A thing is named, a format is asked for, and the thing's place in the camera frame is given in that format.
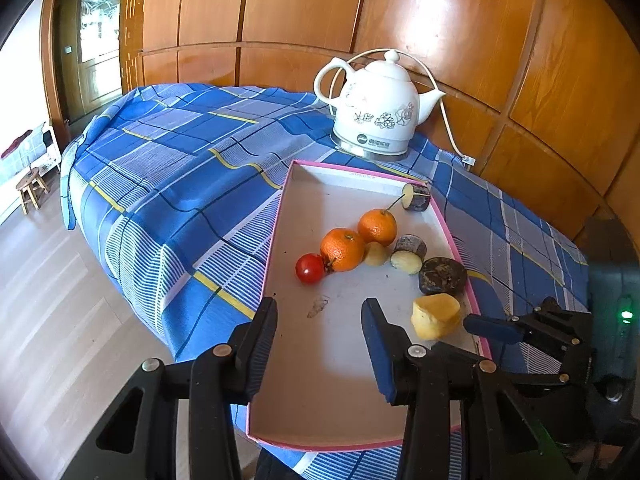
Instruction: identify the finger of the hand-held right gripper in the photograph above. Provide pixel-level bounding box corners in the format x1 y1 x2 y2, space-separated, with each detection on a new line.
534 296 594 352
462 311 595 387

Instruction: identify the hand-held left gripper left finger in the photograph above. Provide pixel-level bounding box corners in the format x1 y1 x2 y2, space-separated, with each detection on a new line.
60 296 279 480

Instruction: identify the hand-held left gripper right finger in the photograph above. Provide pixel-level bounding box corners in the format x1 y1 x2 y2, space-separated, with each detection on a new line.
361 297 576 480

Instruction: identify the yellow cut fruit chunk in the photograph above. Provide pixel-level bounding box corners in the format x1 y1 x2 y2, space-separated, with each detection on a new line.
411 292 462 340

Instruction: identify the white tray with pink rim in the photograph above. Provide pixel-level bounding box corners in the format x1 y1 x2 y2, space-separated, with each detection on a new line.
246 160 494 453

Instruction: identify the dark brown round fruit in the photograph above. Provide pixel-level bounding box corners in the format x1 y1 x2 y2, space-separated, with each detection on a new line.
419 257 469 296

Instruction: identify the red tomato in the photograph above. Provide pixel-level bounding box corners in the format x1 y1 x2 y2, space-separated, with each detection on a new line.
295 253 327 285

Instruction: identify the small yellow fruit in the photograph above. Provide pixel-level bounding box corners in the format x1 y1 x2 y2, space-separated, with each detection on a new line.
363 241 392 267

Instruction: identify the cut potato piece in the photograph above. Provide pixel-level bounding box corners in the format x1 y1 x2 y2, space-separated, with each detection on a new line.
390 234 428 276

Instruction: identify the orange mandarin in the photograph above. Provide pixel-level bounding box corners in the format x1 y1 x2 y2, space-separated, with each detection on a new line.
357 208 398 247
320 228 367 272

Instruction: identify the small cut dark cylinder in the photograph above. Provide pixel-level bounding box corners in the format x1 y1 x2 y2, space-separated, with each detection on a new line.
401 183 432 212

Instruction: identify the blue plaid cloth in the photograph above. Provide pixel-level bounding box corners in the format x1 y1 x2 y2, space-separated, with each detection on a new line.
60 84 591 480

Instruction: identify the white furniture piece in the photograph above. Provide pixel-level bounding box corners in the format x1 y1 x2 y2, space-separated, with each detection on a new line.
0 125 63 186

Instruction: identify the small wooden stool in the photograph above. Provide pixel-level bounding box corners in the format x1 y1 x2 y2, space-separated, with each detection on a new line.
15 169 50 215

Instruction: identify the wooden panelled wardrobe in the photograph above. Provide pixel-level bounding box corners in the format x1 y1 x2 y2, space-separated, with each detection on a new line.
120 0 640 261

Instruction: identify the wooden door with glass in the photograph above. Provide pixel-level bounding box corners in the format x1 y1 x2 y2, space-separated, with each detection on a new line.
57 0 126 126

